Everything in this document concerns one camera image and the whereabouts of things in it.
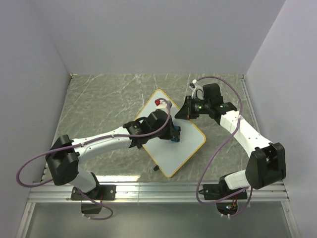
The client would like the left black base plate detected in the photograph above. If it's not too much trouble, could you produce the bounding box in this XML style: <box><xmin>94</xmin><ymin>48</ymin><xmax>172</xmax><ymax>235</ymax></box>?
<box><xmin>70</xmin><ymin>184</ymin><xmax>116</xmax><ymax>201</ymax></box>

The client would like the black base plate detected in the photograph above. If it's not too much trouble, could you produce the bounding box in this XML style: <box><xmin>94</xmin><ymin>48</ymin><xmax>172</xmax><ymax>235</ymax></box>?
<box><xmin>70</xmin><ymin>184</ymin><xmax>116</xmax><ymax>201</ymax></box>
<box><xmin>199</xmin><ymin>183</ymin><xmax>240</xmax><ymax>200</ymax></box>

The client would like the blue whiteboard eraser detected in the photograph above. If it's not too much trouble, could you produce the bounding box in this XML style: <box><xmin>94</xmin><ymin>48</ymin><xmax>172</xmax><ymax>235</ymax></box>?
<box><xmin>170</xmin><ymin>126</ymin><xmax>181</xmax><ymax>142</ymax></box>

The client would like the aluminium rail frame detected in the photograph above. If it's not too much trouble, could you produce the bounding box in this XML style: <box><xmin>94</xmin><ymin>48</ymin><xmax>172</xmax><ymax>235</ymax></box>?
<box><xmin>20</xmin><ymin>74</ymin><xmax>300</xmax><ymax>238</ymax></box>

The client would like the white board with yellow frame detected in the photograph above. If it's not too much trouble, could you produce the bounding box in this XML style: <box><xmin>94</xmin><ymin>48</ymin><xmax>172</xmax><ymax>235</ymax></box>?
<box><xmin>143</xmin><ymin>103</ymin><xmax>206</xmax><ymax>178</ymax></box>

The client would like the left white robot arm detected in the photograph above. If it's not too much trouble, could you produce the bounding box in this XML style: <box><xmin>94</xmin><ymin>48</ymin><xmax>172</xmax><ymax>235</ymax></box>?
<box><xmin>46</xmin><ymin>98</ymin><xmax>181</xmax><ymax>199</ymax></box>

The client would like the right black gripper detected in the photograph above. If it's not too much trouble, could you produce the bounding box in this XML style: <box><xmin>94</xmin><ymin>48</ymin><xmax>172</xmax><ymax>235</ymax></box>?
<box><xmin>174</xmin><ymin>96</ymin><xmax>211</xmax><ymax>119</ymax></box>

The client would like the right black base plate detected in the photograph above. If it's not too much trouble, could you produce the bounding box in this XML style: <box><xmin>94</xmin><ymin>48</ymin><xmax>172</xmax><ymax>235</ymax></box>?
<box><xmin>199</xmin><ymin>183</ymin><xmax>240</xmax><ymax>200</ymax></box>

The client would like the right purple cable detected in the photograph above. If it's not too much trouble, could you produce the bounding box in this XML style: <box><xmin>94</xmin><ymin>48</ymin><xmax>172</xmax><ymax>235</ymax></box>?
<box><xmin>189</xmin><ymin>76</ymin><xmax>253</xmax><ymax>218</ymax></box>

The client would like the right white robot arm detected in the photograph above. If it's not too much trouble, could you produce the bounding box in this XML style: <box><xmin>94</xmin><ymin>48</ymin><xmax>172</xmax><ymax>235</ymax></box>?
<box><xmin>175</xmin><ymin>81</ymin><xmax>286</xmax><ymax>198</ymax></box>

